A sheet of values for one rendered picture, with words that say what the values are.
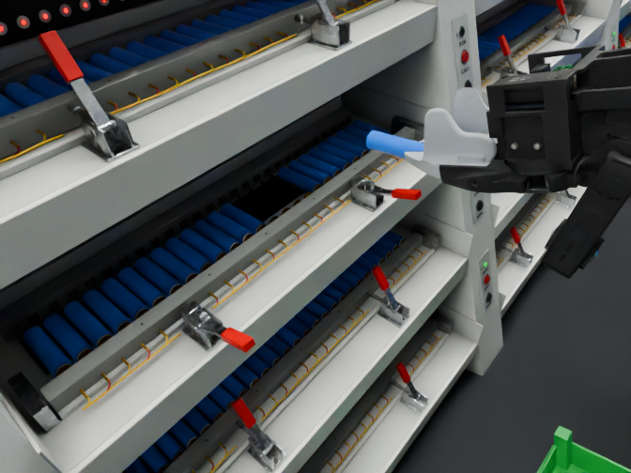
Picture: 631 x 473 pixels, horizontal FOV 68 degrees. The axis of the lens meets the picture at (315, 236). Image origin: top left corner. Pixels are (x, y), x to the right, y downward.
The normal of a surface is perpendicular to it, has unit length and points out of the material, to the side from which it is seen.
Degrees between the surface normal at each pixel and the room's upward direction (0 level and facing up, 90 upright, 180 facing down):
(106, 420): 17
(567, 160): 90
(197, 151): 106
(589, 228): 89
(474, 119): 86
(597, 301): 0
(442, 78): 90
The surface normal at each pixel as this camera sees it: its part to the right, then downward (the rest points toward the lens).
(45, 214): 0.75, 0.41
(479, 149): -0.65, 0.53
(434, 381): -0.04, -0.74
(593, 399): -0.25, -0.83
